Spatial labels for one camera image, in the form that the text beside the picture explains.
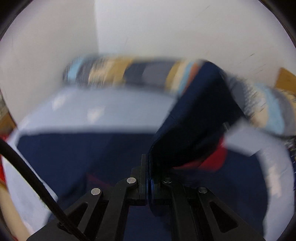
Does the long patchwork bolster pillow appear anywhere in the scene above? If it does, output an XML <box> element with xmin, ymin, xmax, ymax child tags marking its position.
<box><xmin>63</xmin><ymin>56</ymin><xmax>295</xmax><ymax>136</ymax></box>

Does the navy work jacket red collar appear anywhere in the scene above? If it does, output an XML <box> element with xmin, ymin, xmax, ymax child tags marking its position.
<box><xmin>17</xmin><ymin>62</ymin><xmax>267</xmax><ymax>240</ymax></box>

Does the wooden side furniture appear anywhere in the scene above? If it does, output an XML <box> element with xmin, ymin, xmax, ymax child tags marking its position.
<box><xmin>0</xmin><ymin>93</ymin><xmax>16</xmax><ymax>138</ymax></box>

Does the wooden headboard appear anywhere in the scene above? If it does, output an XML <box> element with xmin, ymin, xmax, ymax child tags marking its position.
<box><xmin>275</xmin><ymin>68</ymin><xmax>296</xmax><ymax>93</ymax></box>

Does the light blue cloud bed sheet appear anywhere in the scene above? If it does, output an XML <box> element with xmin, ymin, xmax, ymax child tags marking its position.
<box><xmin>8</xmin><ymin>87</ymin><xmax>295</xmax><ymax>240</ymax></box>

